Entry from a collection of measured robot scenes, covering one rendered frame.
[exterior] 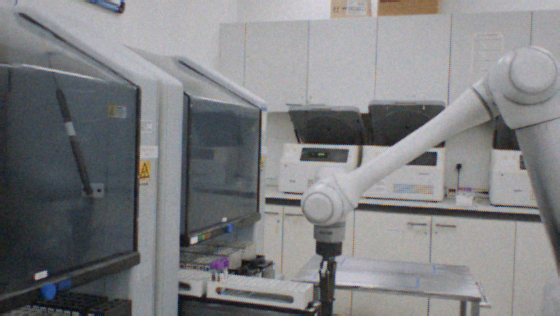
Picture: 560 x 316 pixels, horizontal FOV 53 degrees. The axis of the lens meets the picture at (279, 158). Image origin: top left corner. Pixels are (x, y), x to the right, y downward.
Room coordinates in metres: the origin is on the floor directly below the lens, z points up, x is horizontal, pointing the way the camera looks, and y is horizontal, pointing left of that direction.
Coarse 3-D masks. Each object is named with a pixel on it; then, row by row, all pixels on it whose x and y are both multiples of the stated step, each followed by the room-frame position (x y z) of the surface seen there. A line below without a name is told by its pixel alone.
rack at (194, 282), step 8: (184, 272) 1.73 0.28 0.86; (192, 272) 1.73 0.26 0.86; (200, 272) 1.73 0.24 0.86; (208, 272) 1.73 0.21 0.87; (184, 280) 1.65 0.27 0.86; (192, 280) 1.64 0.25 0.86; (200, 280) 1.64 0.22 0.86; (184, 288) 1.75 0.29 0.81; (192, 288) 1.64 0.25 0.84; (200, 288) 1.64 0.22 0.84; (200, 296) 1.64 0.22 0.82
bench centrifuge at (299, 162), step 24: (312, 120) 4.21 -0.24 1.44; (336, 120) 4.15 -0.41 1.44; (360, 120) 4.08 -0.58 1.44; (288, 144) 4.10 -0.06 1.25; (312, 144) 4.05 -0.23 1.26; (336, 144) 4.04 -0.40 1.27; (360, 144) 4.37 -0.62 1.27; (288, 168) 4.02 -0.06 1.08; (312, 168) 3.95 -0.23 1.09; (288, 192) 4.05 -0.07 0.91
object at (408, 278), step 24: (312, 264) 2.10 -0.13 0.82; (360, 264) 2.12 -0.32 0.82; (384, 264) 2.13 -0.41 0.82; (408, 264) 2.15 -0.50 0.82; (432, 264) 2.16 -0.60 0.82; (336, 288) 1.82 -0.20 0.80; (360, 288) 1.80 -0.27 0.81; (384, 288) 1.78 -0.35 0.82; (408, 288) 1.79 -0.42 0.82; (432, 288) 1.79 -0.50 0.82; (456, 288) 1.80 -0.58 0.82; (480, 288) 1.97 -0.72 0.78
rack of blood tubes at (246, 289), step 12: (228, 276) 1.71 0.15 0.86; (240, 276) 1.70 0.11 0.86; (228, 288) 1.69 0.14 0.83; (240, 288) 1.59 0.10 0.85; (252, 288) 1.58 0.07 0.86; (264, 288) 1.57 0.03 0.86; (276, 288) 1.57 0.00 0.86; (288, 288) 1.58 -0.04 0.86; (300, 288) 1.58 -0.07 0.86; (312, 288) 1.61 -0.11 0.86; (240, 300) 1.59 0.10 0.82; (252, 300) 1.58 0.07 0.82; (264, 300) 1.57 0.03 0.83; (276, 300) 1.65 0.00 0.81; (288, 300) 1.65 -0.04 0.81; (300, 300) 1.54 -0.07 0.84; (312, 300) 1.62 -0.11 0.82
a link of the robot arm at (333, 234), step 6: (342, 222) 1.54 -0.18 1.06; (318, 228) 1.54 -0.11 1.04; (324, 228) 1.53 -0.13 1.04; (330, 228) 1.52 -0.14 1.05; (336, 228) 1.52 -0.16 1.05; (342, 228) 1.54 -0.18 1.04; (318, 234) 1.54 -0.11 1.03; (324, 234) 1.53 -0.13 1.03; (330, 234) 1.52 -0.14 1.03; (336, 234) 1.52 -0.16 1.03; (342, 234) 1.54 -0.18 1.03; (318, 240) 1.55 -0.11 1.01; (324, 240) 1.53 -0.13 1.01; (330, 240) 1.52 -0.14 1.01; (336, 240) 1.53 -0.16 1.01; (342, 240) 1.54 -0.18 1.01
